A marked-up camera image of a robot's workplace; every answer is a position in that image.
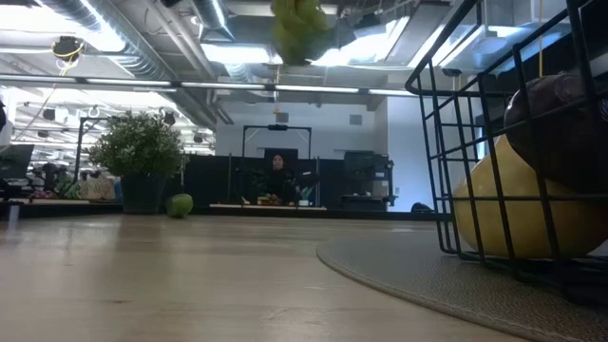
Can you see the green grape bunch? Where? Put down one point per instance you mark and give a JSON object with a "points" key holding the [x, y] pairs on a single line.
{"points": [[299, 28]]}

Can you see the red grape bunch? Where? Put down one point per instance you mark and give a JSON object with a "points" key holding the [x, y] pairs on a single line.
{"points": [[565, 138]]}

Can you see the person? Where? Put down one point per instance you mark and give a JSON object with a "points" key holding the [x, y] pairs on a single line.
{"points": [[279, 178]]}

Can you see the black equipment cart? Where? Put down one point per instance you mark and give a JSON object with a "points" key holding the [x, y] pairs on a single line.
{"points": [[368, 176]]}

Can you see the wooden background table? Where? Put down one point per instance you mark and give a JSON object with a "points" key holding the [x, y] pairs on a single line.
{"points": [[228, 206]]}

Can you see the long ceiling light strip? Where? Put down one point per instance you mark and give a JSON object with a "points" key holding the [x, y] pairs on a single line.
{"points": [[223, 86]]}

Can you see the black dome object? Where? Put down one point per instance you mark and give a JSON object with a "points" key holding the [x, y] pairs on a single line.
{"points": [[421, 208]]}

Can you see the green cucumber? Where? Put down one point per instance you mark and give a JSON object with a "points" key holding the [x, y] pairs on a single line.
{"points": [[179, 205]]}

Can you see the round grey mat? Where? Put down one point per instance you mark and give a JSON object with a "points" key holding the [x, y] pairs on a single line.
{"points": [[427, 275]]}

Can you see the potted green plant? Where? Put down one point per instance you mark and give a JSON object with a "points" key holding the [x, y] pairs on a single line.
{"points": [[138, 147]]}

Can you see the black yellow ceiling reel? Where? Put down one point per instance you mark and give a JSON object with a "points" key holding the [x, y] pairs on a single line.
{"points": [[67, 47]]}

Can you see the dark monitor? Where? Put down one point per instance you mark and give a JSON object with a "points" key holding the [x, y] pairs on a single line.
{"points": [[14, 160]]}

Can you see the black background rig frame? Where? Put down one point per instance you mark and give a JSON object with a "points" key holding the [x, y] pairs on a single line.
{"points": [[77, 152], [277, 127]]}

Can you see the grey wall sign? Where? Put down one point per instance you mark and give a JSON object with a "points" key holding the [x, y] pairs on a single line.
{"points": [[281, 117]]}

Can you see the grey wall vent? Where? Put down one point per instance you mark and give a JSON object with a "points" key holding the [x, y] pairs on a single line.
{"points": [[355, 119]]}

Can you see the black aluminium table frame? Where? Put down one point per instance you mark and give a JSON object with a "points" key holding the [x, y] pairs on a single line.
{"points": [[370, 214]]}

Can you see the black partition wall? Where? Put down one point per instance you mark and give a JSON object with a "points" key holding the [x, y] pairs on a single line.
{"points": [[209, 176]]}

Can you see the large metal ceiling duct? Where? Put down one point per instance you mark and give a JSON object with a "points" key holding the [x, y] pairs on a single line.
{"points": [[404, 33]]}

